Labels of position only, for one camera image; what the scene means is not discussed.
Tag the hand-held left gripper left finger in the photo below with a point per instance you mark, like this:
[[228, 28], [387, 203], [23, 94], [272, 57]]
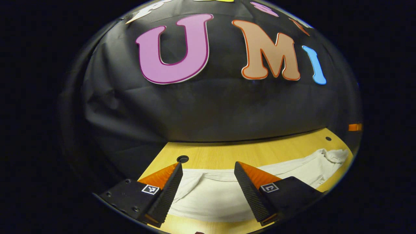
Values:
[[167, 195]]

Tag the black backdrop cloth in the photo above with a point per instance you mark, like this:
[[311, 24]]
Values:
[[208, 110]]

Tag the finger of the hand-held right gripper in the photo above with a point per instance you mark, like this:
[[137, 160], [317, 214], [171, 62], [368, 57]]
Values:
[[355, 127]]

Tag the white jeans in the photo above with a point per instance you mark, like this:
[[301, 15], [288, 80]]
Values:
[[214, 198]]

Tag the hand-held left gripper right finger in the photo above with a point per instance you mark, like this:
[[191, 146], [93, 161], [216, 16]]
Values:
[[252, 195]]

